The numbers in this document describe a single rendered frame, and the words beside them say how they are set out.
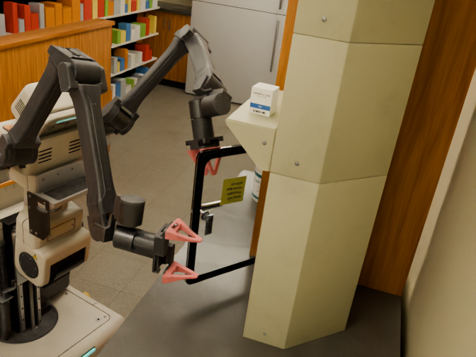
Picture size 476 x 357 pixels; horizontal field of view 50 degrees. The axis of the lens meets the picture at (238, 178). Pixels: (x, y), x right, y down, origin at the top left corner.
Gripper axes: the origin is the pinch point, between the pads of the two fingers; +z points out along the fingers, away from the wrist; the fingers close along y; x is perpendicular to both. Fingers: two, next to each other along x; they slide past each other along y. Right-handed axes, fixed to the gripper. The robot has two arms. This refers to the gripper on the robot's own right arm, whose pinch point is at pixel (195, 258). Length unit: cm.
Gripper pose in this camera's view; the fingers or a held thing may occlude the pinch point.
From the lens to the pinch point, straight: 116.6
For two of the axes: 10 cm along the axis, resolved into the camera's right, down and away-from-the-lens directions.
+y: 1.2, -9.0, -4.2
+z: 9.5, 2.3, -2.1
